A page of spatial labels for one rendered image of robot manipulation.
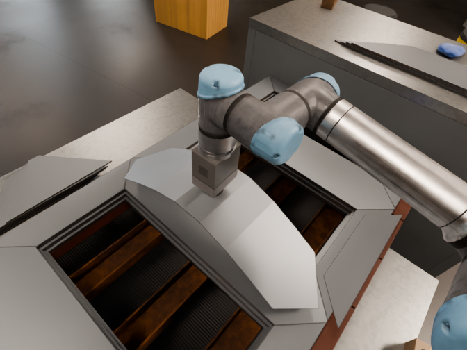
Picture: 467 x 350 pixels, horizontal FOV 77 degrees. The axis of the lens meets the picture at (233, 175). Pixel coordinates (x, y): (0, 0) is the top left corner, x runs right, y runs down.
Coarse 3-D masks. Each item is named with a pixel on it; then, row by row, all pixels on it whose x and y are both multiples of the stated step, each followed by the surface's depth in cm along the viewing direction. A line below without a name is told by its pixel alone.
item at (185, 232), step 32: (128, 192) 88; (320, 192) 97; (160, 224) 83; (192, 224) 82; (352, 224) 87; (192, 256) 78; (224, 256) 77; (320, 256) 81; (224, 288) 74; (320, 288) 74; (96, 320) 66; (256, 320) 70; (288, 320) 68; (320, 320) 69
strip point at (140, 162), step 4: (160, 152) 92; (164, 152) 91; (148, 156) 92; (152, 156) 91; (156, 156) 90; (136, 160) 93; (140, 160) 91; (144, 160) 90; (148, 160) 89; (136, 164) 90; (140, 164) 88; (144, 164) 87; (132, 168) 88; (136, 168) 86; (128, 172) 86; (132, 172) 84
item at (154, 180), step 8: (184, 152) 85; (176, 160) 82; (184, 160) 80; (160, 168) 81; (168, 168) 79; (176, 168) 78; (152, 176) 77; (160, 176) 76; (168, 176) 75; (144, 184) 75; (152, 184) 74; (160, 184) 73
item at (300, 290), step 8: (312, 256) 72; (312, 264) 71; (304, 272) 69; (312, 272) 70; (296, 280) 68; (304, 280) 69; (312, 280) 70; (288, 288) 66; (296, 288) 67; (304, 288) 68; (312, 288) 69; (288, 296) 65; (296, 296) 66; (304, 296) 67; (280, 304) 64; (288, 304) 65; (296, 304) 66; (304, 304) 67
